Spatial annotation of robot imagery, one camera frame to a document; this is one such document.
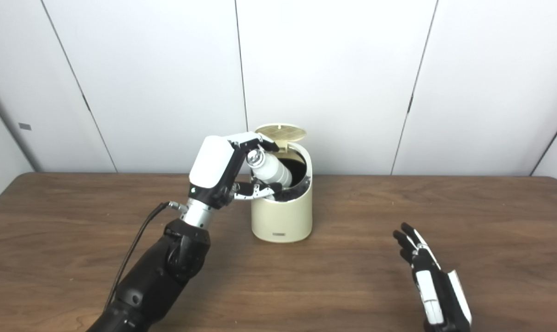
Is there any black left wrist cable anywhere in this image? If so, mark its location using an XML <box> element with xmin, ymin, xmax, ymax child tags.
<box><xmin>104</xmin><ymin>201</ymin><xmax>189</xmax><ymax>314</ymax></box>

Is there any cream-colored round bin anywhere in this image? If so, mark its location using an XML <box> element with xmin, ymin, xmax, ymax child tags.
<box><xmin>251</xmin><ymin>141</ymin><xmax>313</xmax><ymax>243</ymax></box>

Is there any small white plastic bottle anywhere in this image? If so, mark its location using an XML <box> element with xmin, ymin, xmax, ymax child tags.
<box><xmin>246</xmin><ymin>148</ymin><xmax>293</xmax><ymax>190</ymax></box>

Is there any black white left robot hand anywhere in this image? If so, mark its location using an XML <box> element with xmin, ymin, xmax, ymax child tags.
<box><xmin>188</xmin><ymin>132</ymin><xmax>283</xmax><ymax>210</ymax></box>

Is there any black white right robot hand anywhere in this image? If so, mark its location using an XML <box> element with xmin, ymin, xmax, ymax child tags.
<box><xmin>393</xmin><ymin>223</ymin><xmax>473</xmax><ymax>332</ymax></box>

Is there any cream round bin lid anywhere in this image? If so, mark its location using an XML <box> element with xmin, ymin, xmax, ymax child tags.
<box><xmin>255</xmin><ymin>123</ymin><xmax>307</xmax><ymax>151</ymax></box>

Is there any black bin liner bag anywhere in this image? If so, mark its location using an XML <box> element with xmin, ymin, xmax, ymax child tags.
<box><xmin>271</xmin><ymin>157</ymin><xmax>311</xmax><ymax>202</ymax></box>

